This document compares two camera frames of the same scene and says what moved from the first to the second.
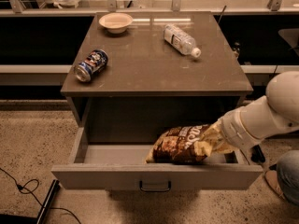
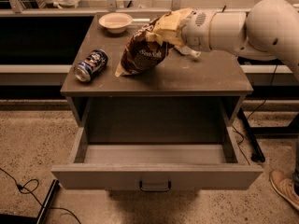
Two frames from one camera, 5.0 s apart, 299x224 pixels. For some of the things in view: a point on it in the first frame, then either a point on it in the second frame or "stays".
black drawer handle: x=155 y=190 stays
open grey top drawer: x=123 y=167 stays
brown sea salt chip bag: x=176 y=145 to x=142 y=54
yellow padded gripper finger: x=215 y=138 to x=168 y=28
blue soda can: x=93 y=63 stays
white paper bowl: x=116 y=22 stays
